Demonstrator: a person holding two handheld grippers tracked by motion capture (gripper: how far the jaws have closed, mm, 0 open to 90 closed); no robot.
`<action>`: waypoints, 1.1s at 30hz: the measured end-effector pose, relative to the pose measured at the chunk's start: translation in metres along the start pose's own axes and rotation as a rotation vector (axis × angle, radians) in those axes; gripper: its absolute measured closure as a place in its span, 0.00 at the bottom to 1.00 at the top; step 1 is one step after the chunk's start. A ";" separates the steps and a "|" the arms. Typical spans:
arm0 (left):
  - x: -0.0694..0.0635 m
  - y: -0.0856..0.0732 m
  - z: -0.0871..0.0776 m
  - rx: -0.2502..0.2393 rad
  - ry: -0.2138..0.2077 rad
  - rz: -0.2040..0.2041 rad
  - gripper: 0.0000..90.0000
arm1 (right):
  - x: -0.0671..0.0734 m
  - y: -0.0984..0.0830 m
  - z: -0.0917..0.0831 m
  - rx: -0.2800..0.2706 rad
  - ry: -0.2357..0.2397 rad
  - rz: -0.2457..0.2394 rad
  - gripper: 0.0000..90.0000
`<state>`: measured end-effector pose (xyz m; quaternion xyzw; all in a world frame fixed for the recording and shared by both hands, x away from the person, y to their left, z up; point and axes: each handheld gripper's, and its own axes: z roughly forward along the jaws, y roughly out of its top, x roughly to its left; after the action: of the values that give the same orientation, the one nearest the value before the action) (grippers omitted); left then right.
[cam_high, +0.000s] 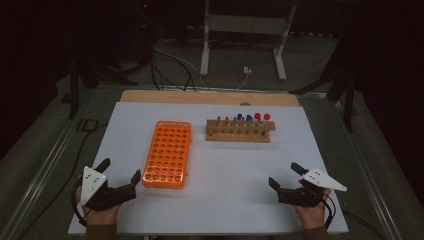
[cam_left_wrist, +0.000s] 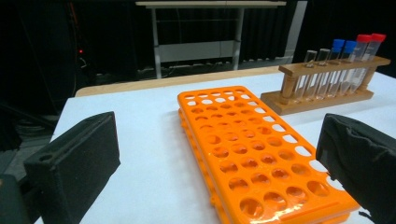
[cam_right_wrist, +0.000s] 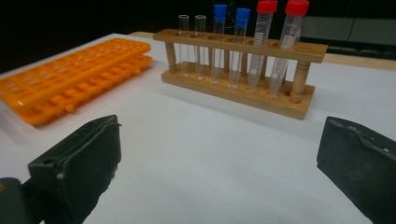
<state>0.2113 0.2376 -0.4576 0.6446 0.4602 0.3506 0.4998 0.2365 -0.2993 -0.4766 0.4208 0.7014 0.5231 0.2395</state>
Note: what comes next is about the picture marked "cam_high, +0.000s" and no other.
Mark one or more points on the person's right hand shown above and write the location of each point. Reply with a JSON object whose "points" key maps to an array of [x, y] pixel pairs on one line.
{"points": [[311, 216]]}

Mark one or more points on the person's left hand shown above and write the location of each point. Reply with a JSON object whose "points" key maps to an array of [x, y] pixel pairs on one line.
{"points": [[100, 217]]}

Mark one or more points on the dark equipment with red light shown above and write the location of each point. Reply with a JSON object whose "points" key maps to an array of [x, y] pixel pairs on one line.
{"points": [[145, 20]]}

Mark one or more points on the black stand with legs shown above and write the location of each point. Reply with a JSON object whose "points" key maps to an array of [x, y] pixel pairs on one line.
{"points": [[349, 106]]}

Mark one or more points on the blue-capped plastic tube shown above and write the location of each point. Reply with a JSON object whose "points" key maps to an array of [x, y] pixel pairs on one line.
{"points": [[239, 116], [249, 117]]}

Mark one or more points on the orange plastic tube rack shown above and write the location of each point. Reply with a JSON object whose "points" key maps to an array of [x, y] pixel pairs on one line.
{"points": [[156, 181]]}

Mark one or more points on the metal frame rail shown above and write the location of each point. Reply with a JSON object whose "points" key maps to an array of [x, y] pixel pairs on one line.
{"points": [[43, 173], [366, 173]]}

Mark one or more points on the white plug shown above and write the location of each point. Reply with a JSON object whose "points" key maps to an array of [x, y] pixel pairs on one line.
{"points": [[247, 70]]}

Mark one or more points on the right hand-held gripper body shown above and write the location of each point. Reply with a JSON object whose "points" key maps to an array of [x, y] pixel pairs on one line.
{"points": [[300, 196]]}

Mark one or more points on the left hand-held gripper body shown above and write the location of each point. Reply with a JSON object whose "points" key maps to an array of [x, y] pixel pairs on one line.
{"points": [[110, 196]]}

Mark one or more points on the white metal stand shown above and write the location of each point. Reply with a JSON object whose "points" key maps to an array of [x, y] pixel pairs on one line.
{"points": [[205, 50]]}

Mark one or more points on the black tripod stand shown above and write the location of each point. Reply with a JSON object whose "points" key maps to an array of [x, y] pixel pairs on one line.
{"points": [[74, 93]]}

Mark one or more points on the red-capped plastic tube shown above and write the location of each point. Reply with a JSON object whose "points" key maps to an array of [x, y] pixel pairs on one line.
{"points": [[267, 116], [257, 115]]}

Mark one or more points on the wooden test tube rack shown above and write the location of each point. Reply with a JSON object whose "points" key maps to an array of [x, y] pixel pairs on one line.
{"points": [[238, 138]]}

